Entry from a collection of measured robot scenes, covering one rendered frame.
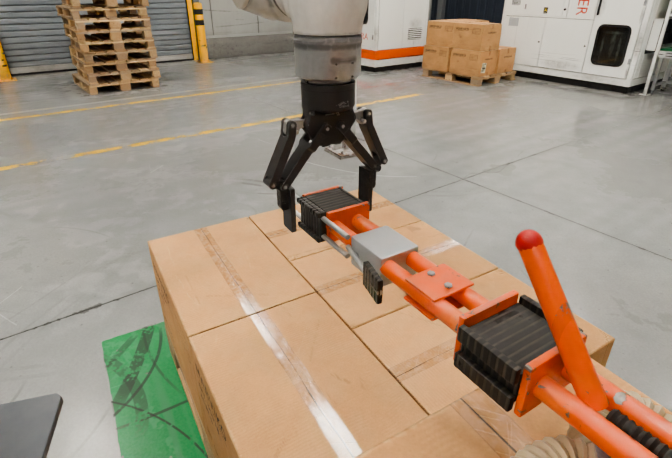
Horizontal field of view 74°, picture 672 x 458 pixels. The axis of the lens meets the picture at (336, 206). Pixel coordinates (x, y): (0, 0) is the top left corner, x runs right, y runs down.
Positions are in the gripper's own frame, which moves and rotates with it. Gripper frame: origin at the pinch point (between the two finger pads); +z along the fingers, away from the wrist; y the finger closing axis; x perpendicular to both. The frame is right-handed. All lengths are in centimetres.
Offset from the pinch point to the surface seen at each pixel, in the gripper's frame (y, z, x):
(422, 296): -1.9, -0.2, -24.3
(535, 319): 4.4, -1.4, -34.2
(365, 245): -2.0, -1.1, -13.0
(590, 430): -1.7, -0.1, -44.1
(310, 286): 22, 54, 50
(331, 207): -1.0, -1.9, -2.4
